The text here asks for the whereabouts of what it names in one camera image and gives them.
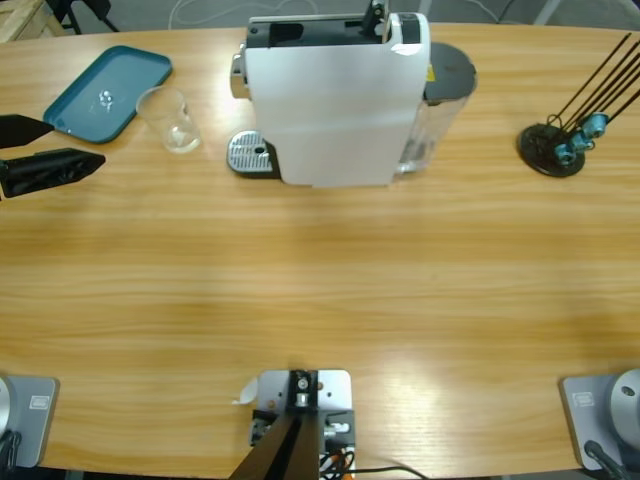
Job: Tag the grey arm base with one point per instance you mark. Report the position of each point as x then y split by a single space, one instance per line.
35 415
590 415

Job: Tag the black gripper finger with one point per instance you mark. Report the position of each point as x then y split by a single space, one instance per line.
20 131
50 170

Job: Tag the clear water tank black lid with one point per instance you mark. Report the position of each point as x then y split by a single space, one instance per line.
450 70

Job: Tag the black capsule holder with rods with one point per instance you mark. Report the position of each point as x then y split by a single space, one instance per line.
537 145

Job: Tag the black chair legs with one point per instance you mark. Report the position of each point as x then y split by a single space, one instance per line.
75 15

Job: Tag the light wooden crate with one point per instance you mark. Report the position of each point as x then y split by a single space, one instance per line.
25 20

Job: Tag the metal drip tray grille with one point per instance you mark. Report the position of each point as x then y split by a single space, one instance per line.
247 152

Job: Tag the white capsule coffee machine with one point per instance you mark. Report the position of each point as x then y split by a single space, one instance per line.
325 110

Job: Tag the black clamp block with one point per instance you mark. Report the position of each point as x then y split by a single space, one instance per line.
260 427
340 425

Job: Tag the teal plastic tray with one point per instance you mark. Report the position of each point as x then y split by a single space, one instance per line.
95 85

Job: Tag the grey metal pole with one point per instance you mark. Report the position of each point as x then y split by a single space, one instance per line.
546 12

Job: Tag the white paper tag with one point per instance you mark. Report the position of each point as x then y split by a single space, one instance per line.
247 392

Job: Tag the blue coffee capsule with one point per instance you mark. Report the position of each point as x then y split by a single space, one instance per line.
581 141
564 152
596 124

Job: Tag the grey translucent machine lid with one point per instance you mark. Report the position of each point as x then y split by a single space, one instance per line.
376 15

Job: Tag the white mounting block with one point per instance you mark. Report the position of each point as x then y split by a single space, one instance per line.
335 390

